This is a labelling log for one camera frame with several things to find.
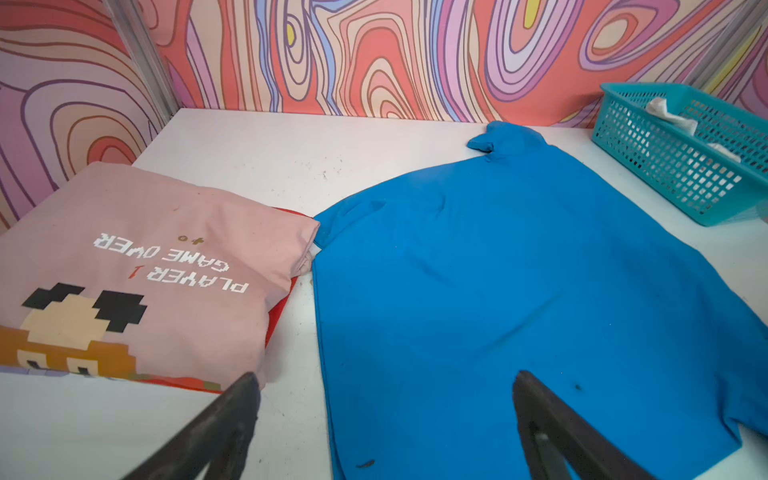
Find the blue t shirt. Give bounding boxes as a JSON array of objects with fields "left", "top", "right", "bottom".
[{"left": 313, "top": 122, "right": 767, "bottom": 479}]

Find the aluminium right frame post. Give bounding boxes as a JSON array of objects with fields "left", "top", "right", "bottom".
[{"left": 684, "top": 0, "right": 767, "bottom": 90}]

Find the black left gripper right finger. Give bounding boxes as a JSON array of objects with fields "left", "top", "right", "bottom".
[{"left": 512, "top": 371, "right": 653, "bottom": 479}]

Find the pink folded t shirt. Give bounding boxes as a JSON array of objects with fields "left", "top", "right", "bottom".
[{"left": 1, "top": 163, "right": 319, "bottom": 391}]

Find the teal plastic basket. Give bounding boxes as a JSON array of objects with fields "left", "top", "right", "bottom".
[{"left": 593, "top": 83, "right": 767, "bottom": 226}]

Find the aluminium corner frame post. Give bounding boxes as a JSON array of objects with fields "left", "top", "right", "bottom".
[{"left": 103, "top": 0, "right": 180, "bottom": 125}]

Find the red folded t shirt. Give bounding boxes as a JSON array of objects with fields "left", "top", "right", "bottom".
[{"left": 131, "top": 209, "right": 319, "bottom": 393}]

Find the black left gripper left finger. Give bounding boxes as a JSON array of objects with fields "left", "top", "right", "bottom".
[{"left": 126, "top": 372, "right": 261, "bottom": 479}]

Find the white crumpled t shirt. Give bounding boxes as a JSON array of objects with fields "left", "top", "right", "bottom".
[{"left": 644, "top": 95, "right": 745, "bottom": 164}]

